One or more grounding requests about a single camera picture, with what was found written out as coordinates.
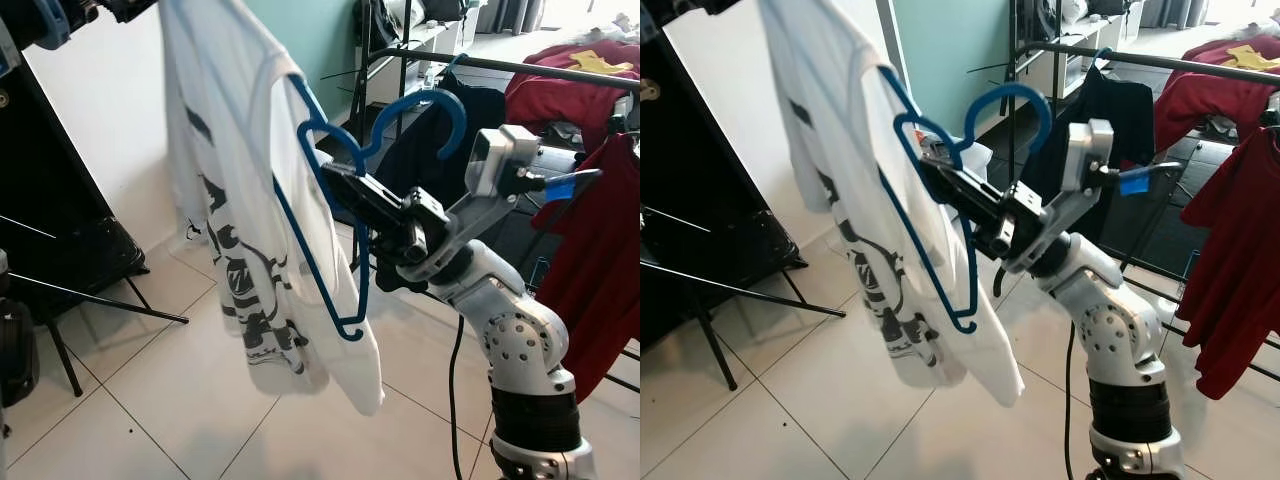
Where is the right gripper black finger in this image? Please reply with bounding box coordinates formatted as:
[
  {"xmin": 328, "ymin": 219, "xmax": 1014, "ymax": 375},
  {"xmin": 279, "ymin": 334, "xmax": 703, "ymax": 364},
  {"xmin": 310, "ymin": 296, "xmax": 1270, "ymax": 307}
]
[
  {"xmin": 925, "ymin": 165, "xmax": 991, "ymax": 229},
  {"xmin": 330, "ymin": 185, "xmax": 393, "ymax": 239},
  {"xmin": 322, "ymin": 166, "xmax": 406, "ymax": 206},
  {"xmin": 918, "ymin": 142, "xmax": 1006, "ymax": 196}
]

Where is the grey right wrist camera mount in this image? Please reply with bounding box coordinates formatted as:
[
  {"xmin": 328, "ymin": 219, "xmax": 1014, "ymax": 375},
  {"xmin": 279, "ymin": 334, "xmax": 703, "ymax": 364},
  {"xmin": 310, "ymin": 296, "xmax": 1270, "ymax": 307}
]
[
  {"xmin": 400, "ymin": 124, "xmax": 549, "ymax": 286},
  {"xmin": 1003, "ymin": 118, "xmax": 1116, "ymax": 276}
]

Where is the white shelf unit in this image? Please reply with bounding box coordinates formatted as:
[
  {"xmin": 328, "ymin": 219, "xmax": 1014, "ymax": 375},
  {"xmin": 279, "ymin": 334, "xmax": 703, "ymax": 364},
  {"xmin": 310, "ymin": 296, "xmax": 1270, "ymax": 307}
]
[
  {"xmin": 1020, "ymin": 15, "xmax": 1121, "ymax": 81},
  {"xmin": 365, "ymin": 20, "xmax": 471, "ymax": 91}
]

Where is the white printed t-shirt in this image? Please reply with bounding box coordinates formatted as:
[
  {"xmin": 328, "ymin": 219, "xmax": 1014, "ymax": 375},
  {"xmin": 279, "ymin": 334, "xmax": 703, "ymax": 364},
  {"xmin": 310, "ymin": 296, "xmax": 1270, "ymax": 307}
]
[
  {"xmin": 757, "ymin": 0, "xmax": 1026, "ymax": 408},
  {"xmin": 158, "ymin": 0, "xmax": 386, "ymax": 418}
]

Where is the black panel stand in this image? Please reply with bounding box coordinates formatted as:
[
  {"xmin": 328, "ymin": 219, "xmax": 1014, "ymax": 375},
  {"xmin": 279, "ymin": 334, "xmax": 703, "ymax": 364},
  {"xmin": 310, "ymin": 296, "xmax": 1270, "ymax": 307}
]
[
  {"xmin": 640, "ymin": 20, "xmax": 849, "ymax": 393},
  {"xmin": 0, "ymin": 30, "xmax": 191, "ymax": 401}
]

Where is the blue plastic hanger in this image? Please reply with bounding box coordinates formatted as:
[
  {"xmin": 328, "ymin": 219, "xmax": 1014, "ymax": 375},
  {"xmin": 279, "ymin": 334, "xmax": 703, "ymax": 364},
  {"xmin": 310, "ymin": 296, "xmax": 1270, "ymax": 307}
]
[
  {"xmin": 272, "ymin": 75, "xmax": 469, "ymax": 343},
  {"xmin": 880, "ymin": 65, "xmax": 1053, "ymax": 336}
]

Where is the navy shirt with logo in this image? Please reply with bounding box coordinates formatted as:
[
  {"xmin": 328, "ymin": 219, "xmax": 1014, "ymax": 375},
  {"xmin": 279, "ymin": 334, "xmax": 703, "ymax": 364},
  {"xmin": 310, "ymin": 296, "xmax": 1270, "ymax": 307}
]
[
  {"xmin": 378, "ymin": 85, "xmax": 508, "ymax": 291},
  {"xmin": 1020, "ymin": 68, "xmax": 1154, "ymax": 246}
]

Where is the black bag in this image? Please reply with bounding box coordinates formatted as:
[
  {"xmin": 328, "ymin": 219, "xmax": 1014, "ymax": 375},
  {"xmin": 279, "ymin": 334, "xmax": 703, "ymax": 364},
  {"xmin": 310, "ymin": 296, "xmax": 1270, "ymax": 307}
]
[{"xmin": 360, "ymin": 0, "xmax": 391, "ymax": 46}]

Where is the red shirt yellow print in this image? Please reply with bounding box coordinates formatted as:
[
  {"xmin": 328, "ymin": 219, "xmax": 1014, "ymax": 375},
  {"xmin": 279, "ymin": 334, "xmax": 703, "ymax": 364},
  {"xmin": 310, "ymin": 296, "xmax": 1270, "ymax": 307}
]
[
  {"xmin": 1153, "ymin": 38, "xmax": 1280, "ymax": 151},
  {"xmin": 503, "ymin": 40, "xmax": 640, "ymax": 131}
]

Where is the grey curtain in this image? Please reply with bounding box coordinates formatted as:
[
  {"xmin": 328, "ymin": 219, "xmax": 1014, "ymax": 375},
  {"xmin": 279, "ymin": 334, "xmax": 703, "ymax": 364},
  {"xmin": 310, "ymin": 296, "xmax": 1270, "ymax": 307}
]
[
  {"xmin": 1125, "ymin": 0, "xmax": 1201, "ymax": 31},
  {"xmin": 470, "ymin": 0, "xmax": 546, "ymax": 36}
]

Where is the plain dark red shirt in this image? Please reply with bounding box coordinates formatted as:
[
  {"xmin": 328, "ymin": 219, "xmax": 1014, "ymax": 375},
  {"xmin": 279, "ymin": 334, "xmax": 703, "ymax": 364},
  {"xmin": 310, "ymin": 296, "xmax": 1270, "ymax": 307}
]
[
  {"xmin": 530, "ymin": 132, "xmax": 640, "ymax": 403},
  {"xmin": 1178, "ymin": 125, "xmax": 1280, "ymax": 401}
]

